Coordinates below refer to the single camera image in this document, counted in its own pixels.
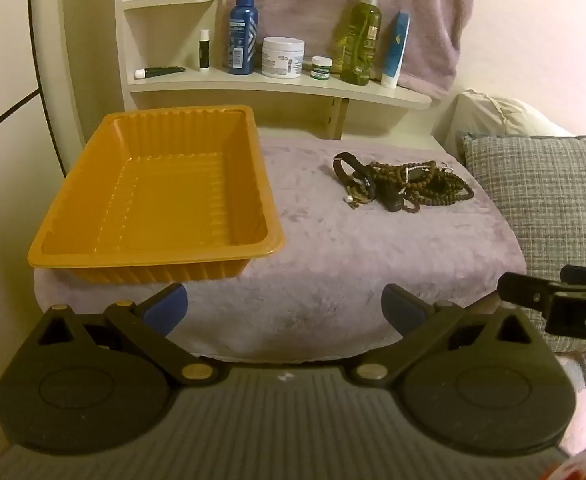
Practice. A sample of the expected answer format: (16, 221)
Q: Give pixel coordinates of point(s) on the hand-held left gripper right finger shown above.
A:
(400, 306)

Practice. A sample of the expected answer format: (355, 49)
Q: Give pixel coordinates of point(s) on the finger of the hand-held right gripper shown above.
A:
(523, 291)

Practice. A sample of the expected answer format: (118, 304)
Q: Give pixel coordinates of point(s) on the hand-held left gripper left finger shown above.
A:
(169, 305)

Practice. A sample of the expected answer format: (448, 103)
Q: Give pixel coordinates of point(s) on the black wrist band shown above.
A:
(391, 204)

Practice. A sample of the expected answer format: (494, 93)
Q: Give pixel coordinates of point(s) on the orange plastic tray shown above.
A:
(163, 195)

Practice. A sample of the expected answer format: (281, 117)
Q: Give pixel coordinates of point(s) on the lilac plush blanket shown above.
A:
(383, 270)

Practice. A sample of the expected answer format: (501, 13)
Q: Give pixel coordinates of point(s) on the grey checked pillow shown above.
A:
(548, 200)

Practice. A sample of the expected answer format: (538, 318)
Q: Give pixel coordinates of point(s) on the red and white printed cloth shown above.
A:
(580, 467)

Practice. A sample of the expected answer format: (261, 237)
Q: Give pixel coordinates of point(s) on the cream pillow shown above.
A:
(503, 115)

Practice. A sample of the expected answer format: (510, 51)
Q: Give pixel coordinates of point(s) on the dark green tube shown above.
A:
(165, 71)

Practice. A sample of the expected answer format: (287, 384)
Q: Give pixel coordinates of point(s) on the cream shelf unit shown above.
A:
(273, 87)

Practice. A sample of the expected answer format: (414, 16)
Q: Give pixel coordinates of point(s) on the small green-labelled jar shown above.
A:
(322, 68)

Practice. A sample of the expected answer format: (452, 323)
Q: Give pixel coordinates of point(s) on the blue and white tube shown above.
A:
(394, 50)

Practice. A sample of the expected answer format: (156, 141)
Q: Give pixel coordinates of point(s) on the white and black lip balm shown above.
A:
(203, 50)

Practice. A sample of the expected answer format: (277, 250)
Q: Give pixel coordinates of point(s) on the cream curved side panel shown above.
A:
(80, 60)

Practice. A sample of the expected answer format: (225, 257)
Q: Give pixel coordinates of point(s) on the green spray bottle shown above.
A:
(359, 40)

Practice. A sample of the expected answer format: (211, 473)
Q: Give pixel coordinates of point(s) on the white cream jar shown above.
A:
(283, 57)

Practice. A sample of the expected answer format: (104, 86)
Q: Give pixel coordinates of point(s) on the blue spray bottle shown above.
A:
(242, 35)

